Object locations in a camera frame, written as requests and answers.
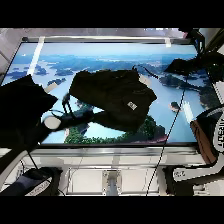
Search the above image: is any silver frame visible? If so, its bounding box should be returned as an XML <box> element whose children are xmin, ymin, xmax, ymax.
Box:
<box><xmin>0</xmin><ymin>33</ymin><xmax>224</xmax><ymax>197</ymax></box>

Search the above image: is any brown garment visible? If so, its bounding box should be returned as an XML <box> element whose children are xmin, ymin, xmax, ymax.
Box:
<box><xmin>189</xmin><ymin>119</ymin><xmax>218</xmax><ymax>166</ymax></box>

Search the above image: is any black garment with white label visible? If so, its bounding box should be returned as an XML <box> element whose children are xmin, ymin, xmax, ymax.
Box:
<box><xmin>63</xmin><ymin>65</ymin><xmax>158</xmax><ymax>134</ymax></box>

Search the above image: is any black cable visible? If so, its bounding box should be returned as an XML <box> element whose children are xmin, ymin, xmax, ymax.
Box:
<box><xmin>26</xmin><ymin>150</ymin><xmax>39</xmax><ymax>171</ymax></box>
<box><xmin>145</xmin><ymin>78</ymin><xmax>190</xmax><ymax>197</ymax></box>

